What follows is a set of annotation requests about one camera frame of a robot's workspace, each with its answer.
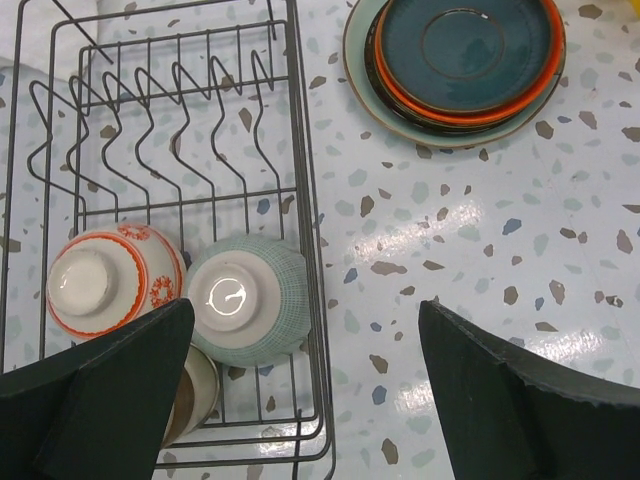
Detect orange plate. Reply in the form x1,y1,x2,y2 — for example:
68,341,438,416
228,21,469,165
373,0,564,126

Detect yellow plastic bin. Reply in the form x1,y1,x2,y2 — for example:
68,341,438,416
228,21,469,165
627,0,640,18

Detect dark teal plate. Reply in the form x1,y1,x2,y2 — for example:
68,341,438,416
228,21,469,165
379,0,554,114

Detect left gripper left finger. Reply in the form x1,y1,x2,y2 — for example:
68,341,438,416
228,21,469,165
1,299,194,479

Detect light green floral plate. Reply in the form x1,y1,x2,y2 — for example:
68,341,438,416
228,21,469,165
342,1,566,149

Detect white crumpled towel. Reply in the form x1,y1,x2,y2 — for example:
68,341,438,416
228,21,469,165
1,0,112,80

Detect white red patterned bowl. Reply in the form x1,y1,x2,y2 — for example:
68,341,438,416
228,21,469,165
46,223,186,341

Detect light green bowl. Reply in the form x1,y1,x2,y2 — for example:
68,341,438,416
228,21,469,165
184,235,311,367

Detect yellow patterned plate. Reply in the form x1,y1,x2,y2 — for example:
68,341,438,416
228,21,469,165
363,10,566,136

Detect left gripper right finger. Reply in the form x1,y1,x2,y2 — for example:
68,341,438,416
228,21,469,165
418,301,639,479

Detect beige brown cup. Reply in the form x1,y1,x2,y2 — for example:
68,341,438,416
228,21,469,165
161,344,220,449

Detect black wire dish rack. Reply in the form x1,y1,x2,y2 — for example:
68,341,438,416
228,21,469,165
1,1,337,479

